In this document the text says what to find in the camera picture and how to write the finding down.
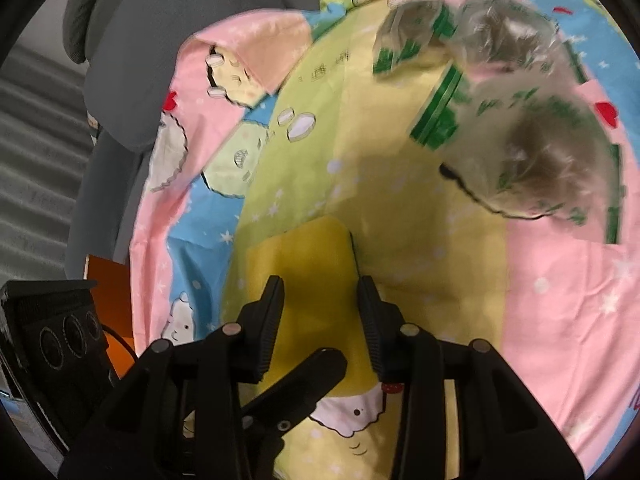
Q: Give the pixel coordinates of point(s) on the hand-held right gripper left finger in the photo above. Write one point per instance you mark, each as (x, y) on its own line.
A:
(270, 325)

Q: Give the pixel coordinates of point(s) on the cartoon printed blanket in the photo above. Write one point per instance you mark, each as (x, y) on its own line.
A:
(550, 310)

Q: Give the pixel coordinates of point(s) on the orange flat board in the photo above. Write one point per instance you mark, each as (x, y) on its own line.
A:
(107, 305)

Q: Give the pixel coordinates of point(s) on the grey sofa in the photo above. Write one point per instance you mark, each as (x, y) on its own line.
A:
(150, 20)

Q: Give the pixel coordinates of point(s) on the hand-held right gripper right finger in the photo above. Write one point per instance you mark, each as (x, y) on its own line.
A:
(371, 325)

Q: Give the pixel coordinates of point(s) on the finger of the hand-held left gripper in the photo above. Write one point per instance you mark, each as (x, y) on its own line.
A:
(300, 390)

